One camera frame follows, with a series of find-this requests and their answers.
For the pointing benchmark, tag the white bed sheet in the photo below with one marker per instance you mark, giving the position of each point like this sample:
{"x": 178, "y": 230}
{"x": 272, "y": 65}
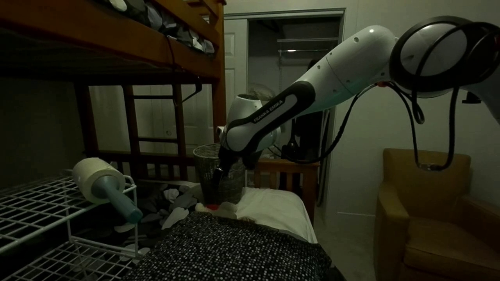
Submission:
{"x": 278, "y": 210}

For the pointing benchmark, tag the lint roller with teal handle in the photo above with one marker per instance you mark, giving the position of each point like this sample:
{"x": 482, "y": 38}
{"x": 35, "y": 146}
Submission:
{"x": 100, "y": 183}

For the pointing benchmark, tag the white wire shelf rack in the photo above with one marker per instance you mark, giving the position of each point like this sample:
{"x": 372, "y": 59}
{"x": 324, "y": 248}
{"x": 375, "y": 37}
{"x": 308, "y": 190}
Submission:
{"x": 50, "y": 233}

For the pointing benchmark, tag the white closet door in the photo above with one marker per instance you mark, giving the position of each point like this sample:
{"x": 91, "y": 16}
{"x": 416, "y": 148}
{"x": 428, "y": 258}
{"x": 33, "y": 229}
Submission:
{"x": 236, "y": 59}

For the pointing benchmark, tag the grey patterned crumpled cloth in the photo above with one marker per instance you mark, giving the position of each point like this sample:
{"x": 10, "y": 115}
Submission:
{"x": 164, "y": 204}

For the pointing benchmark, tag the small red cup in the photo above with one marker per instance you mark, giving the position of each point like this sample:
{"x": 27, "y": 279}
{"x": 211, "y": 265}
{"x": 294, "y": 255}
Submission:
{"x": 211, "y": 207}

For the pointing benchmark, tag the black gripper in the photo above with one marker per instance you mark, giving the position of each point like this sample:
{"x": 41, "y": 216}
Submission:
{"x": 228, "y": 179}

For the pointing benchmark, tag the black white speckled blanket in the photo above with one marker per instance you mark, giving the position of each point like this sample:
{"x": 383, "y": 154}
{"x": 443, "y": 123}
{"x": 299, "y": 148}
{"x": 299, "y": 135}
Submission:
{"x": 213, "y": 249}

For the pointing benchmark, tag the patterned upper bunk bedding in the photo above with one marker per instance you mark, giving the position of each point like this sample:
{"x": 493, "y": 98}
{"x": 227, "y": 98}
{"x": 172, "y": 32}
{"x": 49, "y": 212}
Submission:
{"x": 150, "y": 15}

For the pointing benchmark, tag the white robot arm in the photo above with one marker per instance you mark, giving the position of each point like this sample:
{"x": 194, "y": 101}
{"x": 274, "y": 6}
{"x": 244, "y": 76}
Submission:
{"x": 436, "y": 55}

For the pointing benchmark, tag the wooden bunk bed frame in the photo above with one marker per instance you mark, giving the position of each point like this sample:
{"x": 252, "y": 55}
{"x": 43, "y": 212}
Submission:
{"x": 93, "y": 45}

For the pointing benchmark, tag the mustard yellow armchair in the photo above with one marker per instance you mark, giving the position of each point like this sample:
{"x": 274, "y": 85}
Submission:
{"x": 428, "y": 227}

